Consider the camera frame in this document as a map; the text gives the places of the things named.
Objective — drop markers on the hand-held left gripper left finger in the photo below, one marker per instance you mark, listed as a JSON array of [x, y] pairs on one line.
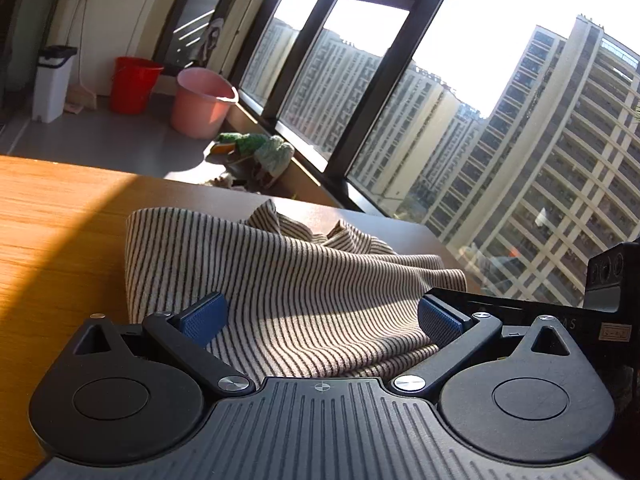
[[202, 317]]

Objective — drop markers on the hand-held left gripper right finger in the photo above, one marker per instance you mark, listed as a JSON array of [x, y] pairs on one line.
[[440, 322]]

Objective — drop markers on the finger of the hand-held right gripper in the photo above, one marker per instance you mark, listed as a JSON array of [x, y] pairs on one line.
[[470, 301]]

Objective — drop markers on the striped grey garment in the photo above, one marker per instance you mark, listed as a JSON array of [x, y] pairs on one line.
[[300, 285]]

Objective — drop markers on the apartment buildings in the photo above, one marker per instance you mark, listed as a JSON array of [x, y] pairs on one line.
[[550, 150]]

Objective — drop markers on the pale green fuzzy cloth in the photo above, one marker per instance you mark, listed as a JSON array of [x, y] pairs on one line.
[[275, 155]]

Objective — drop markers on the pink plastic bucket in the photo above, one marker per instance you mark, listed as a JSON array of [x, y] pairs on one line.
[[197, 110]]

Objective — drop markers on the red plastic bucket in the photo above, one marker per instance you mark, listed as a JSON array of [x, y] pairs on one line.
[[132, 87]]

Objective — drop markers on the broom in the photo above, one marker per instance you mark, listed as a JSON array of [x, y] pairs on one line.
[[82, 97]]

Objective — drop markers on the white trash bin black lid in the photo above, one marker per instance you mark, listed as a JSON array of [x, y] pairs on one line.
[[52, 85]]

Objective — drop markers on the grey hanging cloth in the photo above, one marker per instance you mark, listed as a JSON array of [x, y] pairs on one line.
[[212, 37]]

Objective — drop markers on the dark framed glass door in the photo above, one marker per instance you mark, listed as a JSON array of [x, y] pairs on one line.
[[172, 15]]

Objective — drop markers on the black window frame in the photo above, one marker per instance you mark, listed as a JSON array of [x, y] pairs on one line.
[[370, 95]]

